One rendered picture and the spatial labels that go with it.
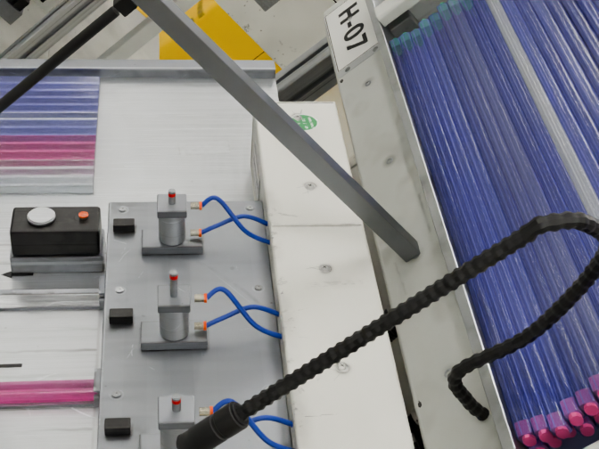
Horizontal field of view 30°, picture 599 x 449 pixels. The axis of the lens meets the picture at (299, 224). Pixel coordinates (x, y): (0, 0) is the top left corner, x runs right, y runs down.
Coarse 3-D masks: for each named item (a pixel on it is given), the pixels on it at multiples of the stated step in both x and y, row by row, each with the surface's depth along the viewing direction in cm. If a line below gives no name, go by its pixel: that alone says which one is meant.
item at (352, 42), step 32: (352, 0) 124; (384, 0) 120; (416, 0) 109; (352, 32) 120; (384, 32) 110; (352, 64) 116; (416, 128) 97; (416, 160) 93; (448, 256) 84; (512, 448) 70
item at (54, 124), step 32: (0, 96) 118; (32, 96) 118; (64, 96) 118; (96, 96) 119; (0, 128) 113; (32, 128) 113; (64, 128) 114; (96, 128) 115; (0, 160) 109; (32, 160) 109; (64, 160) 109; (0, 192) 106; (32, 192) 107; (64, 192) 107
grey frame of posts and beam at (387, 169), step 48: (288, 96) 130; (384, 96) 109; (384, 144) 104; (384, 192) 100; (432, 240) 92; (432, 336) 85; (432, 384) 82; (480, 384) 79; (432, 432) 79; (480, 432) 76
